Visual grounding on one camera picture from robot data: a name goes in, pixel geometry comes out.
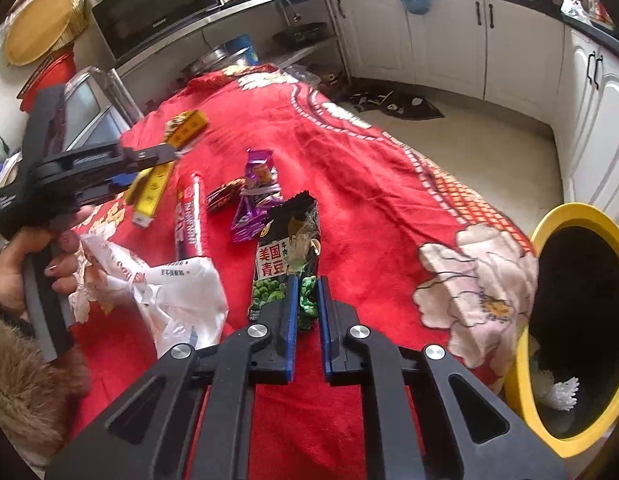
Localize black microwave oven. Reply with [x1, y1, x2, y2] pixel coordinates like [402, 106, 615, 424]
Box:
[86, 0, 220, 61]

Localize yellow packet wrapper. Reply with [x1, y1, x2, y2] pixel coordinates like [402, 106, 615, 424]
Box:
[124, 110, 208, 229]

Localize red floral tablecloth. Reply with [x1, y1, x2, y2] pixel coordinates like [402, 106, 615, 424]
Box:
[68, 63, 541, 480]

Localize white plastic bag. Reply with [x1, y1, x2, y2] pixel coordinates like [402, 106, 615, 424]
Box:
[70, 234, 229, 356]

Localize yellow black trash bin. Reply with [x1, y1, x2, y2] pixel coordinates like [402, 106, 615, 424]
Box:
[505, 203, 619, 458]

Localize purple snack wrapper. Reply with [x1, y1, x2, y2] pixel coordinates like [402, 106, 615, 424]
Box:
[230, 150, 284, 243]

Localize steel pot with lid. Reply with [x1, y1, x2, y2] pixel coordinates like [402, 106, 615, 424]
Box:
[182, 46, 231, 77]

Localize white kitchen cabinets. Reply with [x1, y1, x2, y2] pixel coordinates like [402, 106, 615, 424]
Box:
[328, 0, 619, 226]

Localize round bamboo tray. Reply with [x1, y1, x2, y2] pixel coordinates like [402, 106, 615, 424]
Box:
[3, 0, 88, 66]

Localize red plastic basin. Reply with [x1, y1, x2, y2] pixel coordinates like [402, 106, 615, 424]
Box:
[18, 48, 77, 114]

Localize grey plastic drawer unit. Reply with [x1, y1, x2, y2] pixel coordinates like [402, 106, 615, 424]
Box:
[63, 66, 144, 151]

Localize red candy tube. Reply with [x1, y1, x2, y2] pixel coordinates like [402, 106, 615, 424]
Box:
[175, 172, 206, 261]

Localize person's left hand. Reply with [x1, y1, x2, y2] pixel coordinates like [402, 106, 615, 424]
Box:
[0, 204, 97, 317]

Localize black wok pan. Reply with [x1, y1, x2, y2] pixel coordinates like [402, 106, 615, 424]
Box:
[272, 22, 330, 50]

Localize brown fur sleeve forearm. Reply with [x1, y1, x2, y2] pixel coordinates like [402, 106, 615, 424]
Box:
[0, 309, 90, 476]

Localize green pea snack bag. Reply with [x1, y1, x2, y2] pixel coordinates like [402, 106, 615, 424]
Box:
[247, 191, 321, 330]

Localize black floor mat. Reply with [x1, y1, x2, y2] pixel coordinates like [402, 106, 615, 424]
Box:
[349, 88, 444, 120]

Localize brown energy bar wrapper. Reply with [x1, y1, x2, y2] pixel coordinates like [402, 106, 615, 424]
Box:
[206, 178, 245, 212]

